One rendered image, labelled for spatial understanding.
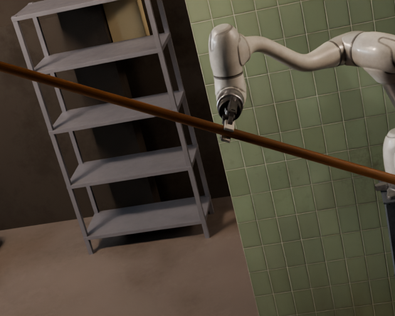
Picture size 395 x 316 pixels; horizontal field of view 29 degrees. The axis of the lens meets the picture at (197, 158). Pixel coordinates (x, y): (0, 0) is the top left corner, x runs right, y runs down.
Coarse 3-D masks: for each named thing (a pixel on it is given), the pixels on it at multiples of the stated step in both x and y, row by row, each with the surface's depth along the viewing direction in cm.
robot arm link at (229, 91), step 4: (228, 88) 257; (232, 88) 257; (224, 92) 255; (228, 92) 254; (232, 92) 254; (236, 92) 255; (240, 92) 258; (220, 96) 255; (224, 96) 253; (228, 96) 253; (236, 96) 253; (240, 96) 255; (220, 100) 254; (240, 100) 253; (244, 100) 258
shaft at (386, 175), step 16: (0, 64) 231; (32, 80) 232; (48, 80) 232; (64, 80) 232; (96, 96) 232; (112, 96) 232; (144, 112) 234; (160, 112) 233; (176, 112) 234; (208, 128) 234; (256, 144) 235; (272, 144) 235; (288, 144) 236; (320, 160) 235; (336, 160) 236; (368, 176) 237; (384, 176) 236
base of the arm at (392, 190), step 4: (376, 184) 334; (380, 184) 333; (384, 184) 332; (388, 184) 331; (392, 184) 328; (376, 188) 334; (380, 188) 333; (384, 188) 333; (388, 188) 331; (392, 188) 328; (388, 192) 329; (392, 192) 327; (388, 196) 326; (392, 196) 326
